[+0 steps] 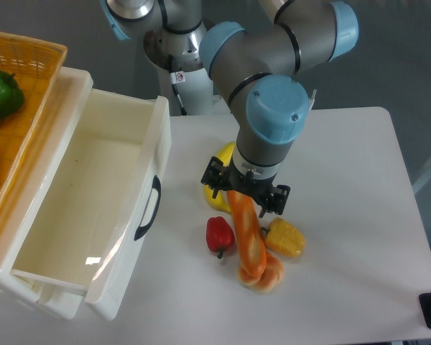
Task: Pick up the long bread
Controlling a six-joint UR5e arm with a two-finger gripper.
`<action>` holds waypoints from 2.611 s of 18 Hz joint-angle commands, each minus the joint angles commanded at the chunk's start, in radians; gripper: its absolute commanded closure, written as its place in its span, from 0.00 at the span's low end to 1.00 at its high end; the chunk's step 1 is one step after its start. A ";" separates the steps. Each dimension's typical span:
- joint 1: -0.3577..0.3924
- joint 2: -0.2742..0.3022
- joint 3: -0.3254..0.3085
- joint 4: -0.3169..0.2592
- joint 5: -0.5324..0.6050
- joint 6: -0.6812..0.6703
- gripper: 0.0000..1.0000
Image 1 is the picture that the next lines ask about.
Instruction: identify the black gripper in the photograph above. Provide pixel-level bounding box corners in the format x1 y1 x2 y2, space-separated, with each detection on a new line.
201 156 291 218

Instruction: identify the long orange baguette bread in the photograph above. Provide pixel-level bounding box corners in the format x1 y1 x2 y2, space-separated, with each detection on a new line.
227 190 267 278

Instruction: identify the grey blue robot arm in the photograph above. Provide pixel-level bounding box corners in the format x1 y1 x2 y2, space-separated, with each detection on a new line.
101 1 359 214

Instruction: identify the round braided bread roll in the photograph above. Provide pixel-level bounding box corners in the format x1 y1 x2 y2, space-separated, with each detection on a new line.
237 252 284 294

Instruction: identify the yellow banana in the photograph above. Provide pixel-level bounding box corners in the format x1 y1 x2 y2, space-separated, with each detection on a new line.
201 142 236 214

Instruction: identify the red bell pepper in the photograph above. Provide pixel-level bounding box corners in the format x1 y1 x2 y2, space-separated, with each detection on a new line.
205 216 235 259

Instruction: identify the yellow bell pepper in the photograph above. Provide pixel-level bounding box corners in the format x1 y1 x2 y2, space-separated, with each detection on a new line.
261 218 306 257

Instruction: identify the white plastic drawer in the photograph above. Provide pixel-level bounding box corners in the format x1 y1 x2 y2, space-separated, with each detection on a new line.
11 90 171 320

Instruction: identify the orange woven basket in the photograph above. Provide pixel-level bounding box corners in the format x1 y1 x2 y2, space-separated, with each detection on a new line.
0 32 68 208

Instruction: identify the green bell pepper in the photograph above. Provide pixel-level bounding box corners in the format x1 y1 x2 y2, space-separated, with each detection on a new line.
0 70 24 120

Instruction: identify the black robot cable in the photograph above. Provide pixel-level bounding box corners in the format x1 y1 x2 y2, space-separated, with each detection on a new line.
167 53 188 116

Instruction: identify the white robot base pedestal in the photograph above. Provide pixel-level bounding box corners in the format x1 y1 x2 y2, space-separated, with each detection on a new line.
144 22 216 116

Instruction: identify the white drawer cabinet frame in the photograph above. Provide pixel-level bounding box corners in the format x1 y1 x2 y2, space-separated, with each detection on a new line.
0 67 93 319

